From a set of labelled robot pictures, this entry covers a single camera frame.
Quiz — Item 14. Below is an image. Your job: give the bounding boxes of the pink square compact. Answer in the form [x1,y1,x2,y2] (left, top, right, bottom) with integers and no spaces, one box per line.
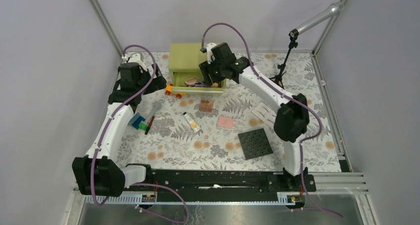
[217,115,234,129]

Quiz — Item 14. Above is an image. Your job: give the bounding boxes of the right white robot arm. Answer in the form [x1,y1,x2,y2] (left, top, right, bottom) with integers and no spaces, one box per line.
[199,43,309,191]

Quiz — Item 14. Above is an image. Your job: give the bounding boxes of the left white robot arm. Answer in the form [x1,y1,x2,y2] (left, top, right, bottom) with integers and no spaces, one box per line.
[72,62,166,197]

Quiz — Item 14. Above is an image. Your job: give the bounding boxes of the yellow toy car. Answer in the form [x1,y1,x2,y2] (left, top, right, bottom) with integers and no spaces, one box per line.
[165,84,186,99]

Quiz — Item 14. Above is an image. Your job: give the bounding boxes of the green drawer cabinet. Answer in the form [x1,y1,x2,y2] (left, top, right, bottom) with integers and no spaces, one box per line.
[168,43,227,94]

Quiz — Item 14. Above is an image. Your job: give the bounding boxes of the blue toy brick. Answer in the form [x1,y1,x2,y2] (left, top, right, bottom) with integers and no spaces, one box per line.
[128,112,145,130]

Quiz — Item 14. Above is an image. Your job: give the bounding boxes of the red brown eyeliner pencil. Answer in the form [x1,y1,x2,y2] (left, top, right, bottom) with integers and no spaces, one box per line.
[145,116,155,135]

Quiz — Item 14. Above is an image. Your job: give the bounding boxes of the green toy brick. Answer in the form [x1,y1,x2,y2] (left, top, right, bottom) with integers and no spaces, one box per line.
[138,122,149,131]

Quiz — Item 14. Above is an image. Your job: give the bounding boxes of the white eyebrow stencil card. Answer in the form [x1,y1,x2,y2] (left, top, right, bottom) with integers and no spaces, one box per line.
[252,103,276,128]

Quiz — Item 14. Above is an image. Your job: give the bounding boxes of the white cream tube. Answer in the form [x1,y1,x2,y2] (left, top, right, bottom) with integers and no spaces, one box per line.
[183,112,201,133]

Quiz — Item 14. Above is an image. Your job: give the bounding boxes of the black tripod stand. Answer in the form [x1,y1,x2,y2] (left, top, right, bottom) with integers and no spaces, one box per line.
[269,29,299,89]

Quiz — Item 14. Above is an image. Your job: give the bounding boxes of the black perforated square plate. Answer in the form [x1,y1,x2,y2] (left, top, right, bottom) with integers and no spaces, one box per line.
[238,128,273,160]

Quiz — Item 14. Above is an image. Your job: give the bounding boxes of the silver metal pole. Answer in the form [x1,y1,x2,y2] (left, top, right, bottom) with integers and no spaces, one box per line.
[289,1,344,37]

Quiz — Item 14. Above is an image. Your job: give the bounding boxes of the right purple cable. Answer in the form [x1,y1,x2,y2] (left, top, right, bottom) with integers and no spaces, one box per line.
[201,22,345,219]

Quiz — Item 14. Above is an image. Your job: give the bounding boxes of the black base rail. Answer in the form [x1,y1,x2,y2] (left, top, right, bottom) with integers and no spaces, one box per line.
[128,166,316,201]

